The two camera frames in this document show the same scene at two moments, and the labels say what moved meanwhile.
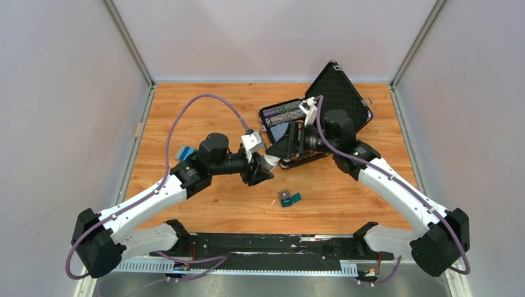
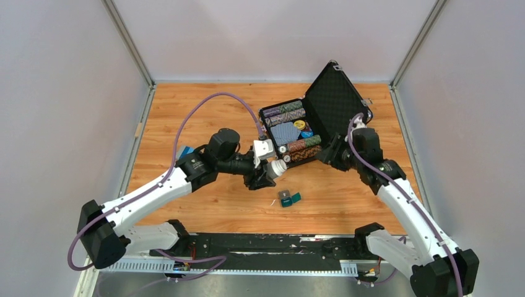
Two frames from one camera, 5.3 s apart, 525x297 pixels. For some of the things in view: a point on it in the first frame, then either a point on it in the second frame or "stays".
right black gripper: (291, 143) to (330, 154)
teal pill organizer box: (286, 200) stays
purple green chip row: (281, 109) stays
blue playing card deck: (278, 130) stays
